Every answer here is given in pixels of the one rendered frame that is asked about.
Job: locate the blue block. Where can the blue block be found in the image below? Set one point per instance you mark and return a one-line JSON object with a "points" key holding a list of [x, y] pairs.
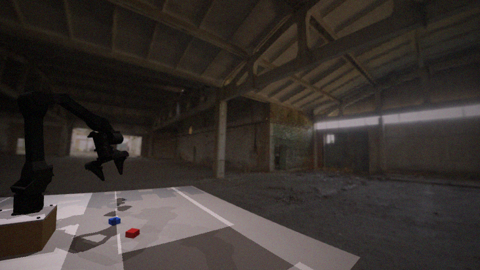
{"points": [[114, 221]]}

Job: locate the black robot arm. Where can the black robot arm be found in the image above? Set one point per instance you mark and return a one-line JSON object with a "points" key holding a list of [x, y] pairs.
{"points": [[36, 173]]}

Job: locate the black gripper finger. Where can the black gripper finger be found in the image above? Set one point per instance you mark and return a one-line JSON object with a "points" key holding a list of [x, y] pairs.
{"points": [[119, 164], [98, 171]]}

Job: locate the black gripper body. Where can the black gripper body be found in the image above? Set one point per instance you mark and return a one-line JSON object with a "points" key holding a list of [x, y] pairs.
{"points": [[105, 155]]}

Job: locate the red block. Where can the red block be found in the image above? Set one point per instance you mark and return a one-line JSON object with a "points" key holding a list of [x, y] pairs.
{"points": [[132, 233]]}

